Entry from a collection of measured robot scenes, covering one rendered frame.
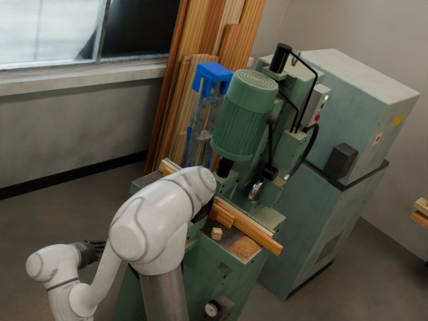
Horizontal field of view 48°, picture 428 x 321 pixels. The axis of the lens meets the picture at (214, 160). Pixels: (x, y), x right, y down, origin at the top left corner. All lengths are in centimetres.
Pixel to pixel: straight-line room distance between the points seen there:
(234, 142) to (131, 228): 86
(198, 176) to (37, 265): 62
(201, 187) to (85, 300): 55
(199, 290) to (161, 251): 101
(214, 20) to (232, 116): 180
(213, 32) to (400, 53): 143
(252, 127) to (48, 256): 82
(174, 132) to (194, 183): 230
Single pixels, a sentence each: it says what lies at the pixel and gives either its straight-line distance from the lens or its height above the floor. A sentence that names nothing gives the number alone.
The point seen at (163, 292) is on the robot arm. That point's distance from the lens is 113.
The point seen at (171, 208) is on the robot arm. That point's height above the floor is 145.
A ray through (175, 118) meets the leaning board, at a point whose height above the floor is 56.
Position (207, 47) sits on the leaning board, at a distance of 353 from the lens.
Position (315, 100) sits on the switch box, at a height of 144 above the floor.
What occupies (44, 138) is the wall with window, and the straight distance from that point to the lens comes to 317.
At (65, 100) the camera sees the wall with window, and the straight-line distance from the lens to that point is 310.
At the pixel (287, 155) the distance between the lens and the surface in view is 197.
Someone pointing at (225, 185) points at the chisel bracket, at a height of 104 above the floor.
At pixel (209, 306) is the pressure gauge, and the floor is 67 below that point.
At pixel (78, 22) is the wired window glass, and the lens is 300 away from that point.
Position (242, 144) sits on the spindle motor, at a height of 127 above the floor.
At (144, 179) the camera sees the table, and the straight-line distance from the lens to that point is 208.
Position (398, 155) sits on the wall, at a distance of 404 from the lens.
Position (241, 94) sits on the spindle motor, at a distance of 170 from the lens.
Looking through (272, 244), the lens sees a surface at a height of 93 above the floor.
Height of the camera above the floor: 209
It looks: 30 degrees down
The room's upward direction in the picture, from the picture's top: 19 degrees clockwise
